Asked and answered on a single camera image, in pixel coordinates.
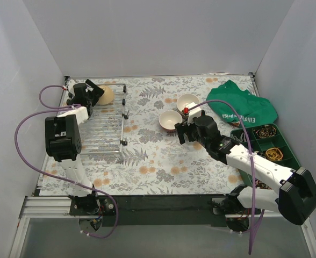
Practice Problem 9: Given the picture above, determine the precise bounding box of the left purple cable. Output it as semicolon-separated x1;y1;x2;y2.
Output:
15;85;120;239

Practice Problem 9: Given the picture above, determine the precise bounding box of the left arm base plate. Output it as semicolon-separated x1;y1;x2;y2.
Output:
69;196;116;216

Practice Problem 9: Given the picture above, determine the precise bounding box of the floral table mat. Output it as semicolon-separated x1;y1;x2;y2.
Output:
82;75;255;195

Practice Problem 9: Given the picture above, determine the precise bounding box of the green cloth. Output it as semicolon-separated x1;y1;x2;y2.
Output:
206;80;278;127

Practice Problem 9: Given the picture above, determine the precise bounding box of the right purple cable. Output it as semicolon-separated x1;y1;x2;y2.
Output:
187;99;265;255

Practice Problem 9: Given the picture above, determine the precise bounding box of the beige bowl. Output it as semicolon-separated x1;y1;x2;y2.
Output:
97;85;114;105

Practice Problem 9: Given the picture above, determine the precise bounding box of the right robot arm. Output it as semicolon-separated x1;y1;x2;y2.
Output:
175;116;316;225

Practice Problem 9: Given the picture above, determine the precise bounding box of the tan bowl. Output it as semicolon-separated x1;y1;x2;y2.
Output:
176;94;200;112

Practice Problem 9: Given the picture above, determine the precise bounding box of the red patterned bowl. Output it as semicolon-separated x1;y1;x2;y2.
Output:
159;110;183;132

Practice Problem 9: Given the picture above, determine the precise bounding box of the metal wire dish rack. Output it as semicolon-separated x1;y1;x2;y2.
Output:
44;83;131;165

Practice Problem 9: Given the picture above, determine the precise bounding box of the aluminium frame rail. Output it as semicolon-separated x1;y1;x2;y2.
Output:
10;195;316;257

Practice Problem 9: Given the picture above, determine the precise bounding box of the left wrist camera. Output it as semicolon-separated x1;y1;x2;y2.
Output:
66;79;76;98

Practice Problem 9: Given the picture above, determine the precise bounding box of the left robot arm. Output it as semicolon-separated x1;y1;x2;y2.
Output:
45;80;104;215

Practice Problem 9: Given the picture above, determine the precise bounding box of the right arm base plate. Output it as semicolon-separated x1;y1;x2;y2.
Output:
211;197;247;214

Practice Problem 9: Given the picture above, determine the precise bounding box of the purple cable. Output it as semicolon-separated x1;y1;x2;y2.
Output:
15;85;120;239
187;99;265;255

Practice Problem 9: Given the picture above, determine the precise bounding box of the green compartment tray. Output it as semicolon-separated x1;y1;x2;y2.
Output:
229;123;303;190

